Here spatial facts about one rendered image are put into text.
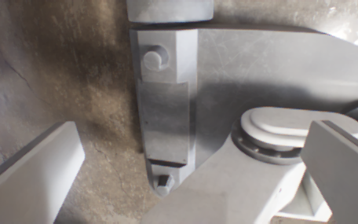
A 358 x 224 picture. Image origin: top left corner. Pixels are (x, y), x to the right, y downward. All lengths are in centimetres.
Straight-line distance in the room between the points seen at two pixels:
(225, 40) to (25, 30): 73
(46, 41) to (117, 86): 31
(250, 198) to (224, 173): 5
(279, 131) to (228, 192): 13
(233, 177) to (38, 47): 81
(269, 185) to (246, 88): 23
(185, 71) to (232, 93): 12
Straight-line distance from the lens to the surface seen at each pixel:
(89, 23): 75
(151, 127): 54
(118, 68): 73
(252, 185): 31
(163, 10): 43
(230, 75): 46
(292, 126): 37
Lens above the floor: 61
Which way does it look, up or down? 59 degrees down
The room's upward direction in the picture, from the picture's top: 155 degrees counter-clockwise
